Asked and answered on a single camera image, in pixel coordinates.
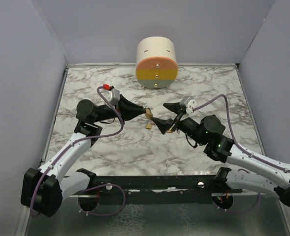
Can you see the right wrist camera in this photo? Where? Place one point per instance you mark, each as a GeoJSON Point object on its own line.
{"type": "Point", "coordinates": [188, 104]}

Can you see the large brass padlock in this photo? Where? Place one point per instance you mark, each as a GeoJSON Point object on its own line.
{"type": "Point", "coordinates": [148, 113]}

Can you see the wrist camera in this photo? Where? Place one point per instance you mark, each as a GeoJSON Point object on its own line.
{"type": "Point", "coordinates": [188, 104]}
{"type": "Point", "coordinates": [113, 95]}

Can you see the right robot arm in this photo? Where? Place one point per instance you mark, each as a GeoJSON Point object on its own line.
{"type": "Point", "coordinates": [266, 175]}

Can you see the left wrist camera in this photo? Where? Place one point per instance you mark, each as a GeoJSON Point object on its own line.
{"type": "Point", "coordinates": [113, 95]}

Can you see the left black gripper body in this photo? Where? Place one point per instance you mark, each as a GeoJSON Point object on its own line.
{"type": "Point", "coordinates": [109, 112]}

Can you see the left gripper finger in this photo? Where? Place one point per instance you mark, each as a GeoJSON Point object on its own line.
{"type": "Point", "coordinates": [127, 105]}
{"type": "Point", "coordinates": [131, 114]}

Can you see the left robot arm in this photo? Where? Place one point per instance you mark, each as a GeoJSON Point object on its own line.
{"type": "Point", "coordinates": [45, 188]}

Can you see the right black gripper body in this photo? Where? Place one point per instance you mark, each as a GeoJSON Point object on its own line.
{"type": "Point", "coordinates": [177, 122]}

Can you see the round three-drawer storage box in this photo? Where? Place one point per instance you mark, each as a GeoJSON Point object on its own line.
{"type": "Point", "coordinates": [156, 64]}

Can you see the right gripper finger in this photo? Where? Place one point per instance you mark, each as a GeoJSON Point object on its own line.
{"type": "Point", "coordinates": [176, 108]}
{"type": "Point", "coordinates": [163, 125]}

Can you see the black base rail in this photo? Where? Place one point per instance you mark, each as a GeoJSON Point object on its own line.
{"type": "Point", "coordinates": [153, 190]}

